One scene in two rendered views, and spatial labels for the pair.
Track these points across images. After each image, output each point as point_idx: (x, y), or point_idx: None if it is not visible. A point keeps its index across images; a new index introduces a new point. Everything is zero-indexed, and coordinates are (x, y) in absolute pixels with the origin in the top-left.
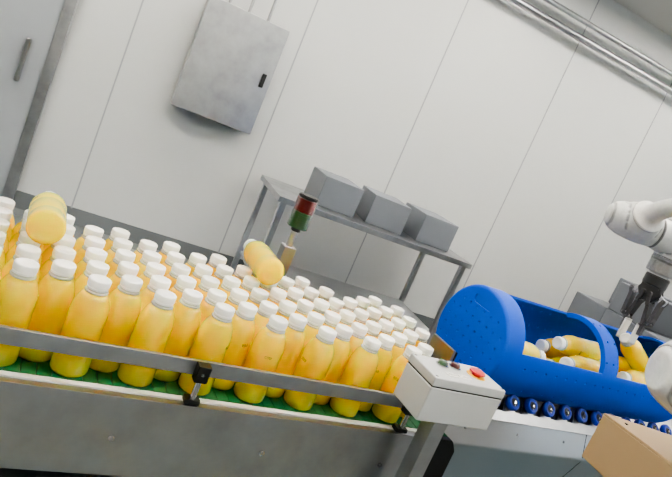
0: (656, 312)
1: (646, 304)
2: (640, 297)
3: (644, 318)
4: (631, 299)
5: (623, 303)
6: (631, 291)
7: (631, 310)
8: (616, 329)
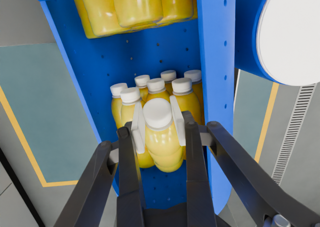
0: (71, 196)
1: (129, 192)
2: (187, 203)
3: (119, 151)
4: (235, 178)
5: (234, 139)
6: (271, 200)
7: (185, 143)
8: (205, 122)
